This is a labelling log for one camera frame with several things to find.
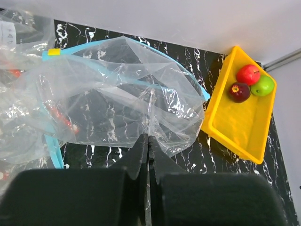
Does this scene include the dark red apple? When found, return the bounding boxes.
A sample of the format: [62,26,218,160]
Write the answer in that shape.
[228,82,251,103]

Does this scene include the clear red-zip bag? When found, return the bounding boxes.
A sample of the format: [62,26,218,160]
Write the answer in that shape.
[0,9,75,190]

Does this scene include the clear blue-zip bag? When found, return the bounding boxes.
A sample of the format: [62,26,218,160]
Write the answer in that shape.
[16,36,210,157]

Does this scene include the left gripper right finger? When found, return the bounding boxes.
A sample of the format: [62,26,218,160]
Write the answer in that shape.
[148,136,188,226]

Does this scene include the green apple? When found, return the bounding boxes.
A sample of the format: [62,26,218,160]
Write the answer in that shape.
[250,75,275,97]

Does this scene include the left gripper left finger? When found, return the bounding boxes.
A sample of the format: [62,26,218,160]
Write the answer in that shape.
[110,134,149,226]

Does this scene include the yellow plastic tray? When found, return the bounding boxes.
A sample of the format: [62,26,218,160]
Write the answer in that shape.
[201,46,276,164]

